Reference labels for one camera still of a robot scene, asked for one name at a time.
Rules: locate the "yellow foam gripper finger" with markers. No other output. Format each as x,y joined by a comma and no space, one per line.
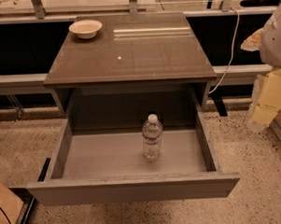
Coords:
252,43

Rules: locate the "clear plastic water bottle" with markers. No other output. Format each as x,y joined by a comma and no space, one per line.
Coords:
152,138

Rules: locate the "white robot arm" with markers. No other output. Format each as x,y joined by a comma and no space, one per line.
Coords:
267,40

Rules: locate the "grey cabinet with counter top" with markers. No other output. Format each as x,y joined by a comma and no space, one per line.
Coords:
136,65

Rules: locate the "open grey top drawer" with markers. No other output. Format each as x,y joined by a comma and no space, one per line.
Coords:
108,166

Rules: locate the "white bowl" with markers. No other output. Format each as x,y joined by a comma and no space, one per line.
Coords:
85,29

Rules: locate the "cardboard box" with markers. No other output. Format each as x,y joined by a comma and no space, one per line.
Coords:
10,205

